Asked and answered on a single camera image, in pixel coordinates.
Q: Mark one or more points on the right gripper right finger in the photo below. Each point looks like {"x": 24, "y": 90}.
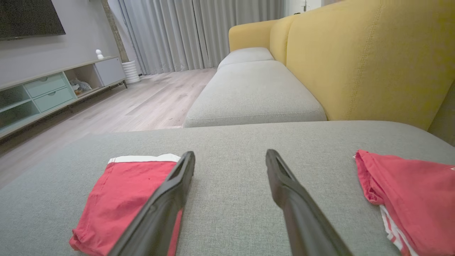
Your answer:
{"x": 305, "y": 224}

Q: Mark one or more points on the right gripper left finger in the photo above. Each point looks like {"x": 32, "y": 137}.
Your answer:
{"x": 160, "y": 217}

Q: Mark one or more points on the red shorts with white trim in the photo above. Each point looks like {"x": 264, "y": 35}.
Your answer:
{"x": 117, "y": 199}

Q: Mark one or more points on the red white sports jersey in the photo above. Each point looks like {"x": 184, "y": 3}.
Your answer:
{"x": 416, "y": 192}

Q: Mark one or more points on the large grey sofa seat cushion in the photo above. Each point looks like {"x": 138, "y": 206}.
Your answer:
{"x": 231, "y": 142}

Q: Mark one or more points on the medium grey sofa seat cushion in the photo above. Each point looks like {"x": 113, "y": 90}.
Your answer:
{"x": 252, "y": 92}

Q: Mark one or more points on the white ribbed round bin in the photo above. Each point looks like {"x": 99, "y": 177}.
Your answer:
{"x": 130, "y": 72}

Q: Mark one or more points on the clutter on cabinet shelf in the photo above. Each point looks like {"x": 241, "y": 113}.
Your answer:
{"x": 80, "y": 86}

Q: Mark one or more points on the grey cabinet door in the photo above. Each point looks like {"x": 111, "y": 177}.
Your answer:
{"x": 109, "y": 71}

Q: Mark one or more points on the teal cabinet drawer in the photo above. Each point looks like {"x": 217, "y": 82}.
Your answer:
{"x": 54, "y": 99}
{"x": 45, "y": 85}

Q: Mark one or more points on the long low TV cabinet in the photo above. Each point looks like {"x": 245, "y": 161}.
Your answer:
{"x": 46, "y": 96}

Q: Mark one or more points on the small white figurine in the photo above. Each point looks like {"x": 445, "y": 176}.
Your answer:
{"x": 99, "y": 54}

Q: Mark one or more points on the wide yellow sofa backrest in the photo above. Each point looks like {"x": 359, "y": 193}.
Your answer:
{"x": 373, "y": 60}

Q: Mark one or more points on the small grey sofa seat cushion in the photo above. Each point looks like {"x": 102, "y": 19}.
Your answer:
{"x": 245, "y": 55}

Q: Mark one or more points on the narrow yellow sofa backrest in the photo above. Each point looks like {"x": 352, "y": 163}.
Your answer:
{"x": 280, "y": 39}

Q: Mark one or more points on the grey pleated curtain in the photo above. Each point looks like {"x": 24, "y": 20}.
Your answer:
{"x": 202, "y": 32}

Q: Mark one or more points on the yellow sofa end backrest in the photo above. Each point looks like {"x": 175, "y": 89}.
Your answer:
{"x": 250, "y": 33}

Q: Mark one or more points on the black wall television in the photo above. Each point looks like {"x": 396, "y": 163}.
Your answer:
{"x": 28, "y": 16}

